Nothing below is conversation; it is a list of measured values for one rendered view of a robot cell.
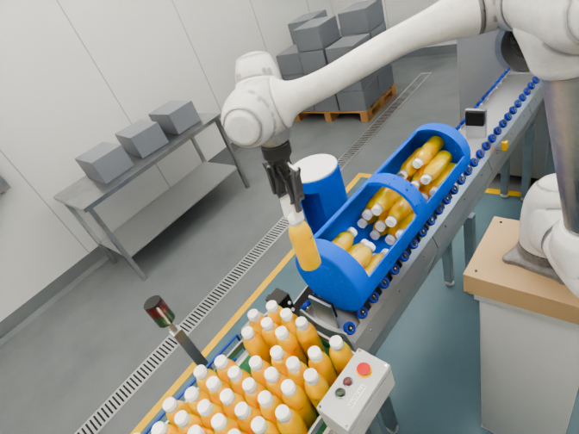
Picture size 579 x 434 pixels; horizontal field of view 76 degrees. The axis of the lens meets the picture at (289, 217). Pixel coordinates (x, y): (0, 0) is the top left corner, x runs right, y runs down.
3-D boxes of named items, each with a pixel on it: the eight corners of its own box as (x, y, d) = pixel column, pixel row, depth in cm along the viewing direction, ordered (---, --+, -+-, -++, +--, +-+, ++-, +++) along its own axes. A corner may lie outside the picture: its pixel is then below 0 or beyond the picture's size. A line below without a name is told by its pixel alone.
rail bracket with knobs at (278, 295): (300, 311, 147) (292, 294, 141) (288, 325, 143) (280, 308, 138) (283, 302, 154) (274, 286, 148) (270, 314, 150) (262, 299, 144)
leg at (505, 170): (509, 195, 289) (513, 120, 253) (507, 199, 286) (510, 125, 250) (501, 193, 292) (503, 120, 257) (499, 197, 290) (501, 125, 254)
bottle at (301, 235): (296, 271, 115) (278, 226, 105) (306, 256, 120) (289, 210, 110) (317, 275, 112) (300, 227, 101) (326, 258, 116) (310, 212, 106)
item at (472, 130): (487, 135, 196) (487, 108, 187) (483, 139, 194) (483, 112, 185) (467, 134, 203) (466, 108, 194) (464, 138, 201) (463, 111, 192)
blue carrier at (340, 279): (471, 181, 169) (471, 124, 152) (367, 324, 127) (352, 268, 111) (413, 170, 187) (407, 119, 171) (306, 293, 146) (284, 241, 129)
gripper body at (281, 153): (295, 138, 92) (303, 170, 97) (275, 133, 98) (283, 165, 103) (273, 150, 89) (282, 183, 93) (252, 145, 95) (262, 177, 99)
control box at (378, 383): (395, 383, 104) (389, 363, 98) (356, 448, 94) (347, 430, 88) (365, 366, 110) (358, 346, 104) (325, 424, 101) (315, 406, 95)
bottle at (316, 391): (316, 396, 118) (300, 365, 108) (338, 394, 117) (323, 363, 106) (315, 419, 113) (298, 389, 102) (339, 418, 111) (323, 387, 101)
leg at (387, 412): (400, 426, 186) (380, 358, 151) (395, 437, 184) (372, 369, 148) (390, 419, 190) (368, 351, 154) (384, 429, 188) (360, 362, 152)
